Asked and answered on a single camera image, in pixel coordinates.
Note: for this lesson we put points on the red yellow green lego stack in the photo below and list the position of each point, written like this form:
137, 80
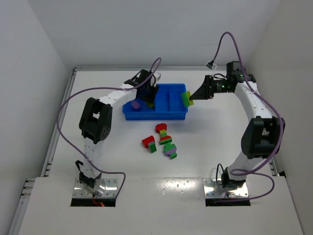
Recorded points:
161, 129

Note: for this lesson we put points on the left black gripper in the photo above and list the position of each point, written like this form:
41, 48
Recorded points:
147, 90

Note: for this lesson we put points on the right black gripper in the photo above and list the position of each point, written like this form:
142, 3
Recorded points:
209, 87

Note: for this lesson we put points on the rounded green lego brick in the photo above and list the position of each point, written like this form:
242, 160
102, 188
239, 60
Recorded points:
185, 99

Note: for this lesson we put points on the red purple green lego stack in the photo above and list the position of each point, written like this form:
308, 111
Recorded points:
150, 144

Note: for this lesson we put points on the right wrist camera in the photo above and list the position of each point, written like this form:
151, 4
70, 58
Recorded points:
211, 65

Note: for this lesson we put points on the blue divided plastic bin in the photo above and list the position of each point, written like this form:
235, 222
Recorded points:
168, 105

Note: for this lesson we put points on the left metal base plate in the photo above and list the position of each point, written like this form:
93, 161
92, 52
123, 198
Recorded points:
103, 189

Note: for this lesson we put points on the metal base plate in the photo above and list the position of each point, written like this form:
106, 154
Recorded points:
103, 189
213, 190

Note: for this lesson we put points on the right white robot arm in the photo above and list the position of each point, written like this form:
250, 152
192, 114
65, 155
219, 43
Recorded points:
263, 135

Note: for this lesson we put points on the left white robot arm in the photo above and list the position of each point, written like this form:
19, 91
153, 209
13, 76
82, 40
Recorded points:
96, 120

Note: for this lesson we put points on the purple lego brick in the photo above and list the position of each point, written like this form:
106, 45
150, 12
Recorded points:
135, 105

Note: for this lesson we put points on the small lime lego brick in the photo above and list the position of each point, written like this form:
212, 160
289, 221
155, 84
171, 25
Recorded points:
150, 104

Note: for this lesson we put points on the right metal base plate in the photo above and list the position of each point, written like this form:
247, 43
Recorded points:
213, 190

